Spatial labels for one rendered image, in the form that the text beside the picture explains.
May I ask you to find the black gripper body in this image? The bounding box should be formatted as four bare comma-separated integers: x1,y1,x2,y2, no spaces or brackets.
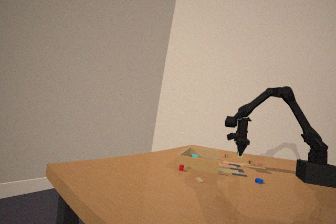
234,128,250,145

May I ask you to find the pale yellow flat strip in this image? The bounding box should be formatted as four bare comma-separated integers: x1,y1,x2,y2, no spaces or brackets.
218,168,239,174

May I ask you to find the tan open-top box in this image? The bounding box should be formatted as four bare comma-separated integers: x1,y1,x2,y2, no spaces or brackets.
175,145,220,174

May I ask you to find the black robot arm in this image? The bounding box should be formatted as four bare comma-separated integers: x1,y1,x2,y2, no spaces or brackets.
225,86,329,166

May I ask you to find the small blue block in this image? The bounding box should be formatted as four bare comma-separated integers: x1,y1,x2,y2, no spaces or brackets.
255,178,264,184

